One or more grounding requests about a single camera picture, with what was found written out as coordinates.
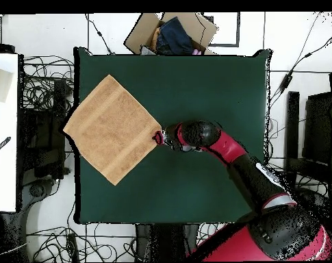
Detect tan terry towel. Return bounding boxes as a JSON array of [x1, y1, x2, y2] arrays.
[[62, 74, 163, 186]]

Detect dark green table cloth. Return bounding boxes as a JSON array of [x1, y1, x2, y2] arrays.
[[73, 47, 272, 225]]

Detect orange cloth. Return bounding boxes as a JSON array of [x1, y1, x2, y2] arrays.
[[150, 27, 162, 51]]

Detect dark blue jeans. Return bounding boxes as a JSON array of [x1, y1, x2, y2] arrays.
[[156, 16, 195, 55]]

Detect brown cardboard box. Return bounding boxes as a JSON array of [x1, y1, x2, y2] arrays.
[[123, 12, 219, 55]]

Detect black stand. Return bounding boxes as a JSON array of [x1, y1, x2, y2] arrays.
[[18, 79, 71, 187], [283, 90, 332, 184]]

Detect black stand base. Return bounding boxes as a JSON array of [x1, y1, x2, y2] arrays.
[[296, 187, 332, 220], [20, 177, 60, 214]]

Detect black power strip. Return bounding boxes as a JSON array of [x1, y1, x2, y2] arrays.
[[66, 232, 79, 262]]

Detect white desk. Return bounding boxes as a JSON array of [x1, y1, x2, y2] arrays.
[[0, 53, 19, 212]]

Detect black striped tool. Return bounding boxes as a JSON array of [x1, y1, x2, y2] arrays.
[[0, 136, 12, 158]]

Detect beige box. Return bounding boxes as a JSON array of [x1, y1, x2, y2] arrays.
[[0, 65, 14, 103]]

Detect black cable tangle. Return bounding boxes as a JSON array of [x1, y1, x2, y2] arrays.
[[25, 224, 136, 262], [265, 155, 331, 198], [20, 54, 76, 132], [196, 222, 227, 245]]

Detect thin black cable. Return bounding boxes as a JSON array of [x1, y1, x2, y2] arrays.
[[85, 13, 116, 55]]

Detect black cable with adapter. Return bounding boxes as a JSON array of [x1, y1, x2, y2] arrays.
[[269, 29, 332, 109]]

